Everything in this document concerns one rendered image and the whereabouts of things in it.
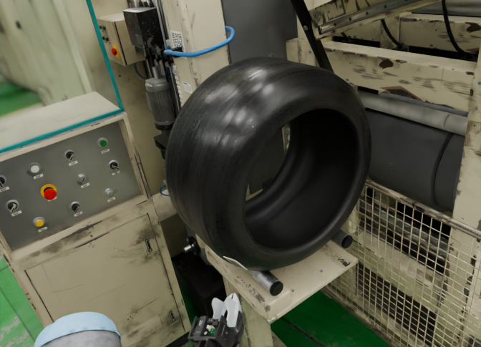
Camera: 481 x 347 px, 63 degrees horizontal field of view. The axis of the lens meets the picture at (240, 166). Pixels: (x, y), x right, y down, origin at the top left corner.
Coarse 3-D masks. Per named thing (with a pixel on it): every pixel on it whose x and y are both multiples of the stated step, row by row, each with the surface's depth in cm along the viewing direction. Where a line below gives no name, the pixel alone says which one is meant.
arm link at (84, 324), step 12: (84, 312) 58; (60, 324) 55; (72, 324) 55; (84, 324) 55; (96, 324) 56; (108, 324) 58; (48, 336) 54; (60, 336) 53; (72, 336) 53; (84, 336) 53; (96, 336) 54; (108, 336) 55; (120, 336) 60
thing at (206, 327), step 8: (200, 320) 85; (208, 320) 85; (216, 320) 85; (224, 320) 84; (192, 328) 84; (200, 328) 83; (208, 328) 84; (216, 328) 83; (224, 328) 83; (192, 336) 84; (200, 336) 82; (208, 336) 81; (216, 336) 80; (224, 336) 84; (232, 336) 85; (200, 344) 80; (208, 344) 80; (216, 344) 81; (224, 344) 82; (232, 344) 84
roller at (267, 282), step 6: (246, 270) 118; (252, 276) 116; (258, 276) 113; (264, 276) 111; (270, 276) 111; (258, 282) 113; (264, 282) 111; (270, 282) 109; (276, 282) 109; (270, 288) 109; (276, 288) 109; (282, 288) 110; (276, 294) 110
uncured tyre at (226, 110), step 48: (192, 96) 102; (240, 96) 89; (288, 96) 89; (336, 96) 97; (192, 144) 93; (240, 144) 86; (336, 144) 128; (192, 192) 93; (240, 192) 90; (288, 192) 138; (336, 192) 127; (240, 240) 96; (288, 240) 125
